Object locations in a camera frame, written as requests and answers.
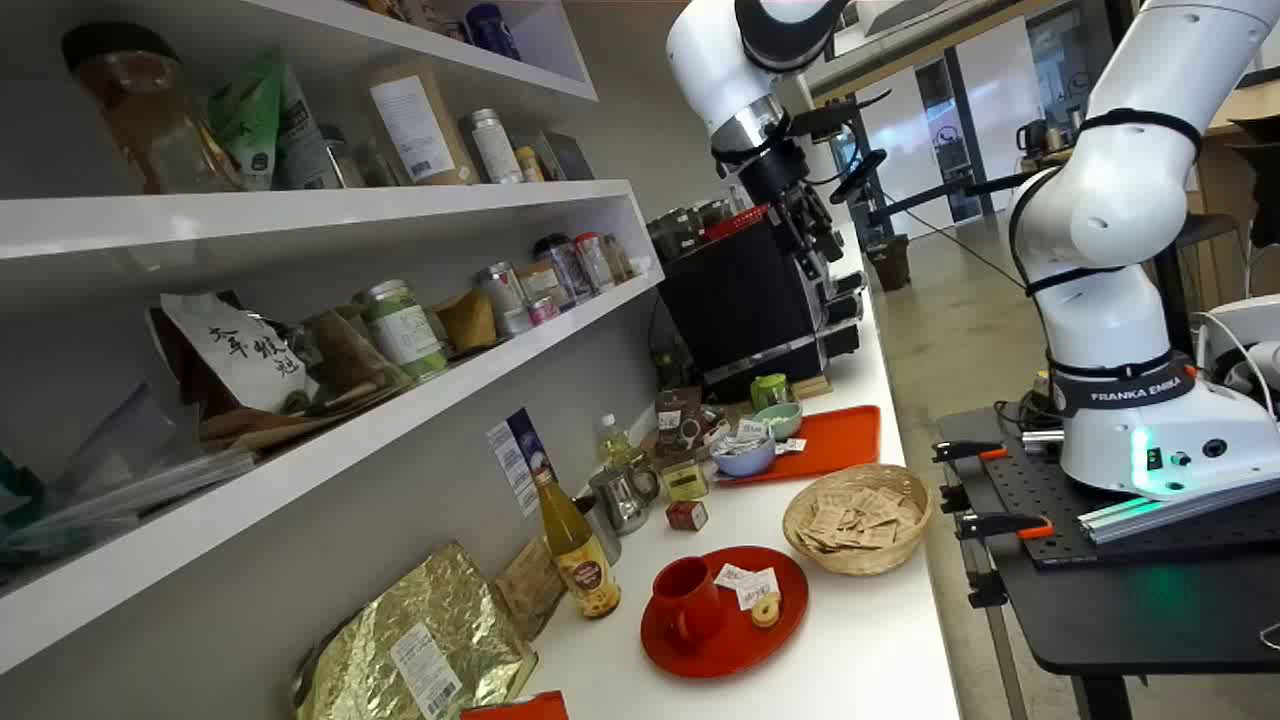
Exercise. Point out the small brown packet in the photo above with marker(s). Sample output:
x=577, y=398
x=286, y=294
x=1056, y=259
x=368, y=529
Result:
x=530, y=587

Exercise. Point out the silver lidded jar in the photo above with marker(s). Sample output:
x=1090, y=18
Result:
x=507, y=301

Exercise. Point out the clear plastic bags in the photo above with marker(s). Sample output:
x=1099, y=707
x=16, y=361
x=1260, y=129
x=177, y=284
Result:
x=123, y=467

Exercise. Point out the gold foil bag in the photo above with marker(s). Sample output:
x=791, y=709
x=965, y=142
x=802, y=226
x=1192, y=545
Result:
x=412, y=643

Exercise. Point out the glass jar brown contents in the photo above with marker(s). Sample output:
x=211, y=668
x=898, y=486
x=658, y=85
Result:
x=140, y=115

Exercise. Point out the white packet black writing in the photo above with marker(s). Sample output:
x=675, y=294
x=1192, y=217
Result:
x=244, y=349

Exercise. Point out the yellow oil bottle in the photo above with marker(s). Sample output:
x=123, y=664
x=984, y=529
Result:
x=612, y=444

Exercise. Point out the wicker basket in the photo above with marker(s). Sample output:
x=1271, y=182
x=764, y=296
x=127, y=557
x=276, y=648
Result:
x=802, y=540

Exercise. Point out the amber liquid bottle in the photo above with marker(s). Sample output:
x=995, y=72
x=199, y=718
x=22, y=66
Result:
x=583, y=563

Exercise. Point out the beige crackers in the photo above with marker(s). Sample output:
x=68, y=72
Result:
x=862, y=523

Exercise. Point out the red plate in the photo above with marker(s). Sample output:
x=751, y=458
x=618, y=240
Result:
x=783, y=633

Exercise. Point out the blue white card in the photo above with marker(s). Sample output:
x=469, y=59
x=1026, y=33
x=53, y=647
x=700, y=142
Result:
x=518, y=462

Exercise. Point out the red lid jar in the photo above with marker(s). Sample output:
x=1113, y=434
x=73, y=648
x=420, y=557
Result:
x=595, y=262

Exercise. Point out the white label jar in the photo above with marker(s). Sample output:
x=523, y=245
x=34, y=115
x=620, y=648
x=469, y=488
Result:
x=404, y=334

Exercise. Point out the green cup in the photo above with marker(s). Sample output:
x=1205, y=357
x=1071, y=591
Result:
x=771, y=388

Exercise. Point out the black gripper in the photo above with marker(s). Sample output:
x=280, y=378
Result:
x=784, y=182

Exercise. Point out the small white sachet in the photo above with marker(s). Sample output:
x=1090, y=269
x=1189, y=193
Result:
x=746, y=587

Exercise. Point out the small yellow box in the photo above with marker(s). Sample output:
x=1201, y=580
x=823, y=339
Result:
x=686, y=482

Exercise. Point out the orange tray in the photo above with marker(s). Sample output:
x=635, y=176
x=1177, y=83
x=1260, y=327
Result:
x=832, y=442

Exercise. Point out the wooden furniture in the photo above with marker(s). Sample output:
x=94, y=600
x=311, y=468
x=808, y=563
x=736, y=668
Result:
x=1233, y=175

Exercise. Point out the white appliance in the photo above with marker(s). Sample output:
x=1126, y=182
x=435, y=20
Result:
x=1245, y=327

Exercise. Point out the brown bag white label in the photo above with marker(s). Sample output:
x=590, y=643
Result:
x=419, y=124

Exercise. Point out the white wall shelf unit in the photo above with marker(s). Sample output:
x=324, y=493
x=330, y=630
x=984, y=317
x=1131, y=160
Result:
x=332, y=222

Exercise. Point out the yellow gold container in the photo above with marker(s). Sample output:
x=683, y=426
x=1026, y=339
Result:
x=469, y=327

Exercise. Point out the dark blue container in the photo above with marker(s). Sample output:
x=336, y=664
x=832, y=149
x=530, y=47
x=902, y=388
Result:
x=491, y=30

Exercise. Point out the green foil packet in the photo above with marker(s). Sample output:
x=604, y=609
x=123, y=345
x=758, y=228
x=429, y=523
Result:
x=266, y=124

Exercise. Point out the dark spread jar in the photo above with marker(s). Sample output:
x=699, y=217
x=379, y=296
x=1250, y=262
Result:
x=678, y=426

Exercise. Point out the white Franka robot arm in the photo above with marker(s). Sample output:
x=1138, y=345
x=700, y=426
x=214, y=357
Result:
x=1123, y=175

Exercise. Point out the pink label tin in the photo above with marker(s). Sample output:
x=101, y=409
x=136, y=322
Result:
x=542, y=301

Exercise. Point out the red cup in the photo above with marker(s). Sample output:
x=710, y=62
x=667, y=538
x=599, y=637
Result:
x=690, y=600

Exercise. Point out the wooden utensils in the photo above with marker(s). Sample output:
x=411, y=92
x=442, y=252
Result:
x=286, y=426

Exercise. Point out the silver white canister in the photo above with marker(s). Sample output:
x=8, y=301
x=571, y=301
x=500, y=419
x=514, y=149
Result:
x=494, y=145

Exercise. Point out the black waste bin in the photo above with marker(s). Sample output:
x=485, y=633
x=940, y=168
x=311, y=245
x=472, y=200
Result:
x=893, y=267

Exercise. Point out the blue bowl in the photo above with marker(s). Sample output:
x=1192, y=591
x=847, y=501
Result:
x=741, y=458

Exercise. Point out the black robot table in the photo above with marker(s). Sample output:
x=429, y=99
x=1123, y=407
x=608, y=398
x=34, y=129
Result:
x=1147, y=600

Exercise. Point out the grey lidded jar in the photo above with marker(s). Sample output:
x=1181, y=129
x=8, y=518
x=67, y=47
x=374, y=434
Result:
x=624, y=496

